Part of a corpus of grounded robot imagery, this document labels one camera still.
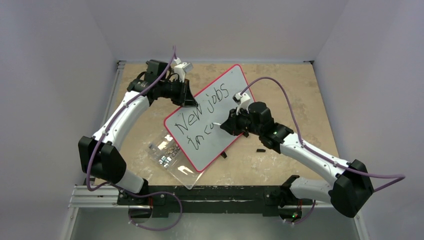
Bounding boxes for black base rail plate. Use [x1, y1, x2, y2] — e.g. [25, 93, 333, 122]
[117, 184, 316, 220]

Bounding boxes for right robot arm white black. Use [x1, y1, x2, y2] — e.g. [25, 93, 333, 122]
[219, 102, 375, 218]

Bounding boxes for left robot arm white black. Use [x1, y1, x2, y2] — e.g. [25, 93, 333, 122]
[77, 56, 199, 205]

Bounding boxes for clear plastic screw box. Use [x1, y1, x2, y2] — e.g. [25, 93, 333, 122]
[146, 130, 203, 190]

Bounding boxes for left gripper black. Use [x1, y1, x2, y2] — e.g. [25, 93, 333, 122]
[159, 77, 198, 107]

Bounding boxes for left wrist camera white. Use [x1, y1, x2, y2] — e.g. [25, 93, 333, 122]
[173, 57, 193, 82]

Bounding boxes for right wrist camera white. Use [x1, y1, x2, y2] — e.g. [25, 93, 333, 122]
[232, 92, 251, 115]

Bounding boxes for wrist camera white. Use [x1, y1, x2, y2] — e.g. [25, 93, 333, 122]
[173, 57, 193, 82]
[232, 92, 251, 115]

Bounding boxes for pink framed whiteboard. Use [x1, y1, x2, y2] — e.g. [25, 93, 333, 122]
[163, 64, 248, 172]

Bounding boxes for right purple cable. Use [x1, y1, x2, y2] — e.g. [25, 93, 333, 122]
[240, 76, 406, 193]

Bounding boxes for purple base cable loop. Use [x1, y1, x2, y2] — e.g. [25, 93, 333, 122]
[128, 189, 183, 232]

